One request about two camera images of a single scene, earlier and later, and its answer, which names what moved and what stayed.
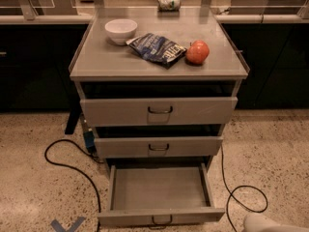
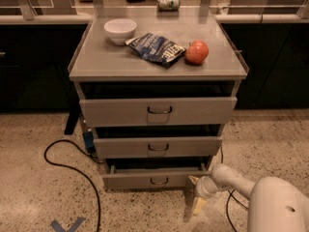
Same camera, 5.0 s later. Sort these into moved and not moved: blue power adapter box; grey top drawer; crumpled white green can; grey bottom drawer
Moved: grey bottom drawer
Not moved: grey top drawer; blue power adapter box; crumpled white green can
